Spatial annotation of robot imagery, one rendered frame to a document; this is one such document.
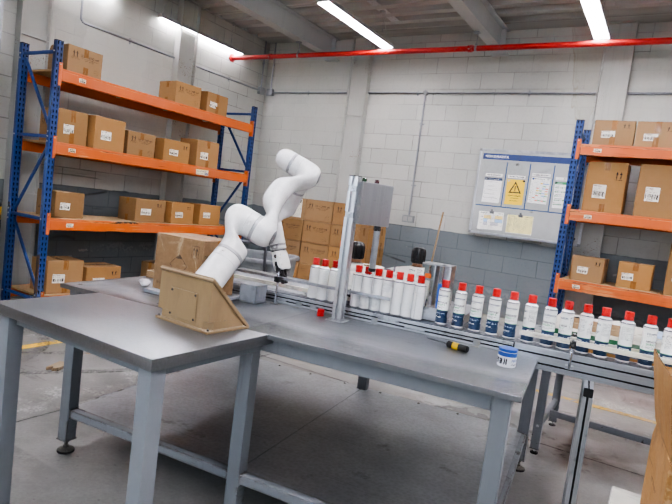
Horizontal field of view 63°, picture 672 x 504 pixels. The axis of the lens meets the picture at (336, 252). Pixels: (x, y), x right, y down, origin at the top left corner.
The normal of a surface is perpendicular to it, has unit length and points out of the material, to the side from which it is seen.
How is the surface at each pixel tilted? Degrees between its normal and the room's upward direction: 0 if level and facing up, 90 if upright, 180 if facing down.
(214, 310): 90
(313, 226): 89
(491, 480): 90
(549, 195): 90
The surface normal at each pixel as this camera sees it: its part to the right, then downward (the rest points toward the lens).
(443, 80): -0.51, 0.00
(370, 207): 0.50, 0.14
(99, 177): 0.84, 0.15
